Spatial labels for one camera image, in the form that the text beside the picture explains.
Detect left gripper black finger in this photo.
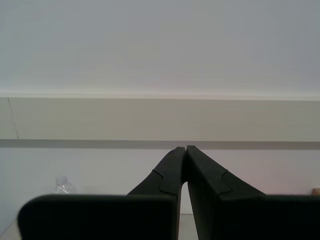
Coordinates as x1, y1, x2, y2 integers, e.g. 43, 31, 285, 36
186, 144, 320, 240
17, 146, 187, 240

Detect clear plastic water bottle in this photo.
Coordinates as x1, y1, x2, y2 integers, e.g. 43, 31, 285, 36
53, 175, 77, 195

